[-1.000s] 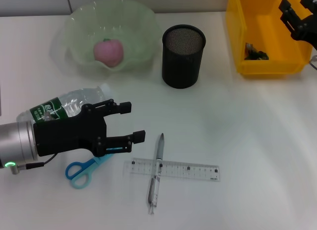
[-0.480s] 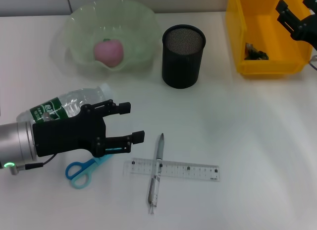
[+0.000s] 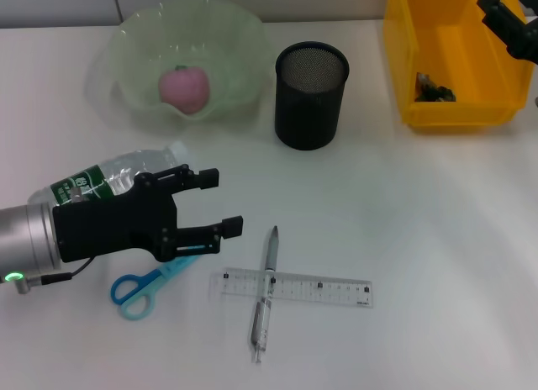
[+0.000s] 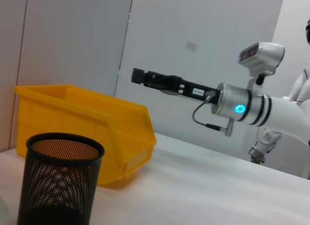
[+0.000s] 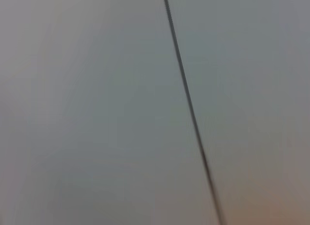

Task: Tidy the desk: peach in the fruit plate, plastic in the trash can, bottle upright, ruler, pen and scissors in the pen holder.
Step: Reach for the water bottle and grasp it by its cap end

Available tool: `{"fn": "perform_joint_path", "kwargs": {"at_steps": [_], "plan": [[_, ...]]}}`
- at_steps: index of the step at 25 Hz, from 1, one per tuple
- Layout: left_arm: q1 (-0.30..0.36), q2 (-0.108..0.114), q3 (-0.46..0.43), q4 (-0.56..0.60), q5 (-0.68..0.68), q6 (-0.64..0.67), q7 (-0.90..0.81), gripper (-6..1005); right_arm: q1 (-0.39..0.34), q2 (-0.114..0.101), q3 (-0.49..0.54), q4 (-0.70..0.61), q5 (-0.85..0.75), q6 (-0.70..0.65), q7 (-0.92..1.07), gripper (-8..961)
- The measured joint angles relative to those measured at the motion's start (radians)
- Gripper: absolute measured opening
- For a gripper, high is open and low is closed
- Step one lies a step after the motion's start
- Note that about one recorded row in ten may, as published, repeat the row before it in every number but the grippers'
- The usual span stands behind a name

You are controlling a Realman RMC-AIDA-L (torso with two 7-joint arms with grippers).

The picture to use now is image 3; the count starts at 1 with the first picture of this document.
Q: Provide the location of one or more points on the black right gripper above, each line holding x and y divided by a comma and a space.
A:
527, 43

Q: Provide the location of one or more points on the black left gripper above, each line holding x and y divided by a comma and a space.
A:
113, 226

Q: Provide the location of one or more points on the pink toy peach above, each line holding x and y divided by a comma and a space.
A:
185, 91

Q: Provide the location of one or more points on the green plastic wrapper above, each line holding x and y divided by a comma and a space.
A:
435, 93

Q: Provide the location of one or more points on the grey clear pen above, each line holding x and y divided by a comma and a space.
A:
272, 255

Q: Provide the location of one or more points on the clear green-label water bottle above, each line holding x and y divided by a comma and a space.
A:
122, 165

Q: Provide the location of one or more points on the blue scissors with cover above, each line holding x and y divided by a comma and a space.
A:
143, 280

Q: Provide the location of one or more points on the black mesh pen holder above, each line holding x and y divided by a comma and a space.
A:
309, 112

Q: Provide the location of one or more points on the clear plastic ruler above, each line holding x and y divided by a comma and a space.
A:
319, 287

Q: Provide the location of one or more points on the translucent green fruit bowl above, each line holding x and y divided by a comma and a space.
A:
235, 49

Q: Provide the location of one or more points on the yellow plastic bin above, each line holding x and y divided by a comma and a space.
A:
458, 49

